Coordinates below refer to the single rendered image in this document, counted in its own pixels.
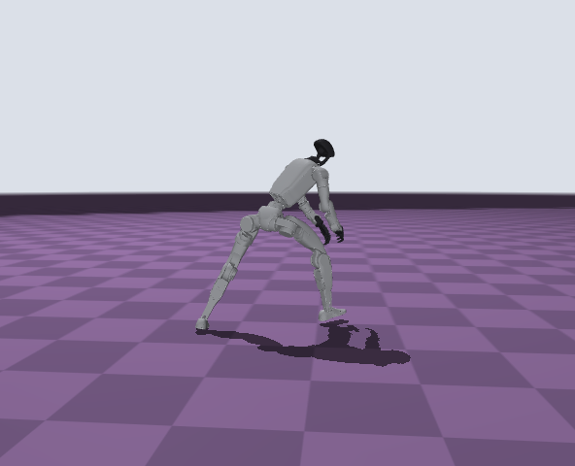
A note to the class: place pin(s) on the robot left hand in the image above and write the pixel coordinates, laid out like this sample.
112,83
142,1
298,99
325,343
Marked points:
323,229

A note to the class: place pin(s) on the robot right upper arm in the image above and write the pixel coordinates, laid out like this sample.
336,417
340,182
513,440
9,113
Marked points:
320,176

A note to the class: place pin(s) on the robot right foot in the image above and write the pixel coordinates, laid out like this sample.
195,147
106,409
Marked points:
324,315

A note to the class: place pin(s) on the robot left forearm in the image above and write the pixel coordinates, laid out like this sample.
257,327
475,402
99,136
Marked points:
308,211

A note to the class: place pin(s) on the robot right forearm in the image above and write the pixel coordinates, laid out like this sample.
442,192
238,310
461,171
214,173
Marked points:
332,219

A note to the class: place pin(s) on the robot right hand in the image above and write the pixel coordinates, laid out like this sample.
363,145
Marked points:
341,234

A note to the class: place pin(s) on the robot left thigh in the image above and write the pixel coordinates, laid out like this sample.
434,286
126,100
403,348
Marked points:
243,240

